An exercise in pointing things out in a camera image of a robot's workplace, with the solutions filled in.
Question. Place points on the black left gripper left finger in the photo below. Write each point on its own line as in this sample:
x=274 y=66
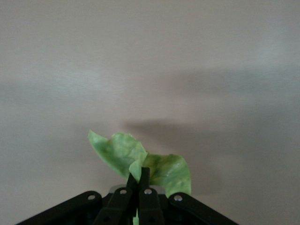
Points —
x=112 y=206

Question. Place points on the green lettuce leaf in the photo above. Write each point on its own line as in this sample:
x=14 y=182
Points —
x=117 y=152

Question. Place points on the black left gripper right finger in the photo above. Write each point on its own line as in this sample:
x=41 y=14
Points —
x=150 y=206

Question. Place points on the brown table cover mat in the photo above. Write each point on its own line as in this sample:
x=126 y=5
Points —
x=150 y=58

